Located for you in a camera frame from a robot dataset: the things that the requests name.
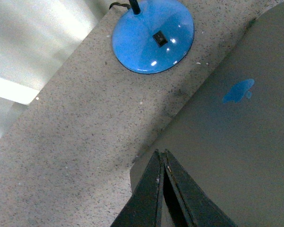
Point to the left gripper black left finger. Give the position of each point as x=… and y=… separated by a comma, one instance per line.
x=144, y=208

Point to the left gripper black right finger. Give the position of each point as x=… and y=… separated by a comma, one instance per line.
x=188, y=204

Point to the white pleated curtain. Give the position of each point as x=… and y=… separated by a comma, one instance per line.
x=58, y=68

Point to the grey laptop computer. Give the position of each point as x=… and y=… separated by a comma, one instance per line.
x=230, y=135

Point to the blue desk lamp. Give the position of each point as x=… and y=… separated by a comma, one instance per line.
x=153, y=35

